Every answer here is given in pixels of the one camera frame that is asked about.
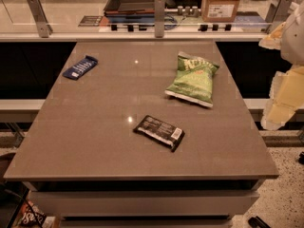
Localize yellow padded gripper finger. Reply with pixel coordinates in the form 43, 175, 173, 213
260, 65, 304, 131
258, 22, 285, 50

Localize black chocolate rxbar wrapper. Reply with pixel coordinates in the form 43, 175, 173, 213
133, 115, 185, 152

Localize blue blueberry rxbar wrapper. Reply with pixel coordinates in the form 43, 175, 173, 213
63, 55, 98, 80

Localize brown cardboard box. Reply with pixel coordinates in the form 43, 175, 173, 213
201, 0, 240, 22

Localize green kettle chips bag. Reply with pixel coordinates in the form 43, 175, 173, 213
164, 51, 219, 108

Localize black object on floor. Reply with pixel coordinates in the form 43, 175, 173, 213
248, 217, 271, 228

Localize orange and black tray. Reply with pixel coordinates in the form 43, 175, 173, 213
104, 0, 154, 15

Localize glass barrier panel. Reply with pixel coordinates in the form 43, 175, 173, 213
0, 0, 303, 34

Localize snack bag on floor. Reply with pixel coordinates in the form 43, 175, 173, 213
17, 202, 47, 228

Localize right metal glass bracket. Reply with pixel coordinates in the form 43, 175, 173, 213
265, 0, 293, 33

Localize metal glass bracket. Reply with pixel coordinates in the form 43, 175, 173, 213
27, 0, 52, 38
265, 0, 293, 33
154, 0, 165, 38

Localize middle metal glass bracket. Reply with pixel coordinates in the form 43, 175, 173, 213
154, 0, 165, 38

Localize left metal glass bracket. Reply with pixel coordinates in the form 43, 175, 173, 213
27, 0, 52, 38

